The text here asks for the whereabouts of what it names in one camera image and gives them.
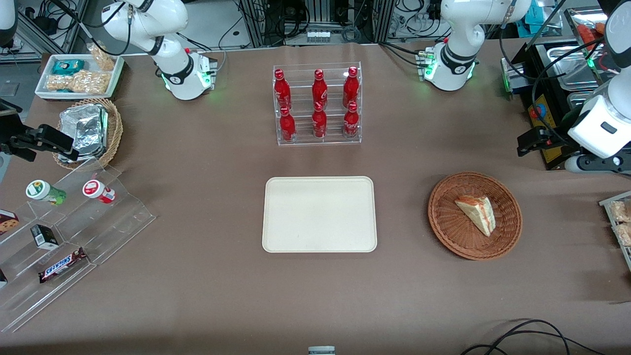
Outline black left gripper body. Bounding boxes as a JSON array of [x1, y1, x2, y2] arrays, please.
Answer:
[[535, 127, 573, 152]]

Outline triangle sandwich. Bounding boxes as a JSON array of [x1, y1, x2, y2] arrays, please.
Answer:
[[454, 195, 495, 238]]

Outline light wicker basket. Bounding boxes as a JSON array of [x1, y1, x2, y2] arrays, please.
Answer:
[[52, 98, 124, 171]]

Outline white snack tray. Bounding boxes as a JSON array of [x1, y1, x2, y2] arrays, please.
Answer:
[[35, 53, 125, 101]]

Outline brown wicker basket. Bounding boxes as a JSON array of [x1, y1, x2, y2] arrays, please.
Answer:
[[427, 171, 523, 261]]

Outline cream rectangular tray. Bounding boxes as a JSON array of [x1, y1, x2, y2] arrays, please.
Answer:
[[262, 176, 378, 254]]

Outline silver foil packages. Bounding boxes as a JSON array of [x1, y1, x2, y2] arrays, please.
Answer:
[[58, 104, 109, 164]]

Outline green yogurt cup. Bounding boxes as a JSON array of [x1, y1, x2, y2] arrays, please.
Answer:
[[26, 179, 67, 207]]

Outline large peanut snack bag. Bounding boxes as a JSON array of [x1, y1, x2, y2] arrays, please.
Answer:
[[46, 70, 110, 95]]

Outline red yogurt cup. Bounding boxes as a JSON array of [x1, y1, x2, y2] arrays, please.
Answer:
[[82, 179, 117, 205]]

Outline brown cookie box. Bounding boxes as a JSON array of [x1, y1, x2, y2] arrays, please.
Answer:
[[0, 210, 20, 237]]

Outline teal snack packet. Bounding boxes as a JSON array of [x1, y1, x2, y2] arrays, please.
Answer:
[[52, 59, 86, 76]]

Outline steel food pan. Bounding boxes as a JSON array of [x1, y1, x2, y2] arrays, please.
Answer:
[[534, 39, 608, 92]]

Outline small black box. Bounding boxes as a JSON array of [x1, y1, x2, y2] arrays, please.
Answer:
[[30, 224, 59, 250]]

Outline small peanut snack bag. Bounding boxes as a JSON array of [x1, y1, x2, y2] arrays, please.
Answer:
[[87, 43, 117, 72]]

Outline clear acrylic stepped stand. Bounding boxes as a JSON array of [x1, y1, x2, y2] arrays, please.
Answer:
[[0, 158, 157, 334]]

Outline snickers chocolate bar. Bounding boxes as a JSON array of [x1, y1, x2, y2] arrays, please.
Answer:
[[38, 247, 89, 284]]

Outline red cola bottle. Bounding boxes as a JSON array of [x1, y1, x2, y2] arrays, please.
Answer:
[[279, 106, 297, 144], [343, 102, 360, 140], [312, 102, 328, 140], [274, 69, 292, 111], [312, 69, 329, 110], [343, 67, 360, 109]]

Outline clear acrylic bottle rack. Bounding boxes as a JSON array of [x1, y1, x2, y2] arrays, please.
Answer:
[[272, 62, 363, 146]]

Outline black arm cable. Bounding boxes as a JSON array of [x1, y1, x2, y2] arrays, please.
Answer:
[[498, 27, 612, 146]]

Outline black floor cable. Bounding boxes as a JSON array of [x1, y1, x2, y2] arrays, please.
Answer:
[[460, 319, 608, 355]]

